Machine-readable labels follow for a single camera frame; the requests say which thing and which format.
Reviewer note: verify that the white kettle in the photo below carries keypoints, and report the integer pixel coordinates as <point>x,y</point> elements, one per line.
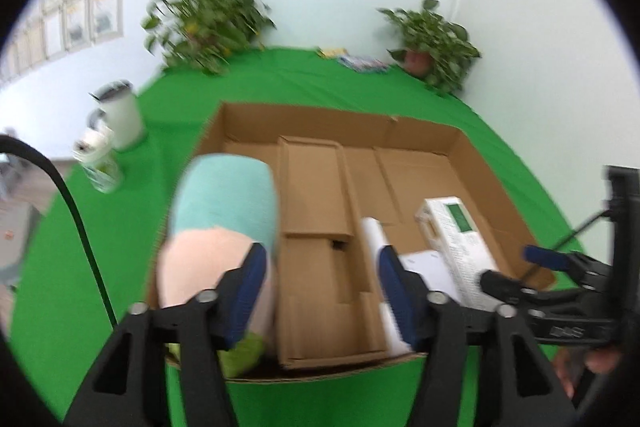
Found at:
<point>122,117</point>

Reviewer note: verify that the yellow flat packet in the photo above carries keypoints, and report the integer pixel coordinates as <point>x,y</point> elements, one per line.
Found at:
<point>331,52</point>

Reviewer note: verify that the plant in terracotta pot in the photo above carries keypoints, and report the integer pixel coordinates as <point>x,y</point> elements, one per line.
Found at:
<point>430,32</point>

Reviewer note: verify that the bushy potted plant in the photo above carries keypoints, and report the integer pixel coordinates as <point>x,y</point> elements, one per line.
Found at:
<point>210,17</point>

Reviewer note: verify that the pastel plush pillow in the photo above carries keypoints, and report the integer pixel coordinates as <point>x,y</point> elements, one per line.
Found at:
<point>225,197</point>

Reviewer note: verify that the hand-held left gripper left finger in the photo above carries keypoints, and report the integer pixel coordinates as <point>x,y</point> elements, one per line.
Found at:
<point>250,287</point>

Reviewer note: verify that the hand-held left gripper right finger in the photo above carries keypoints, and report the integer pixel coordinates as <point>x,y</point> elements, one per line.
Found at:
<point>395,287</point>

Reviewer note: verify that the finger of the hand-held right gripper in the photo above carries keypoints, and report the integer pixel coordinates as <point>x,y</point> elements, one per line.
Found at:
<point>505,282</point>
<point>545,257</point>

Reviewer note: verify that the person's right hand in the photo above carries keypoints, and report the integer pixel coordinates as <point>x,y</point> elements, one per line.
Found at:
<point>605,359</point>

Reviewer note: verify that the wall of framed certificates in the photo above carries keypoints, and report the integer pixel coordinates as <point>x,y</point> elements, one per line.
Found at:
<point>105,7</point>

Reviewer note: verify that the colourful flat packet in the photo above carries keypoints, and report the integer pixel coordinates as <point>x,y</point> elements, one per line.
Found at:
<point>362,63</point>

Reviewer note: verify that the large cardboard box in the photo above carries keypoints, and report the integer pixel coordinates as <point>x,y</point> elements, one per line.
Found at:
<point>400,167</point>

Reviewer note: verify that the white box green label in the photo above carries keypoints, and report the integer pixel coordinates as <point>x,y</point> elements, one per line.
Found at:
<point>450,232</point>

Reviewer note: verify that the green tablecloth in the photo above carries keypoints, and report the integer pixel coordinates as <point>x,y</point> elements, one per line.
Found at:
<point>310,77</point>

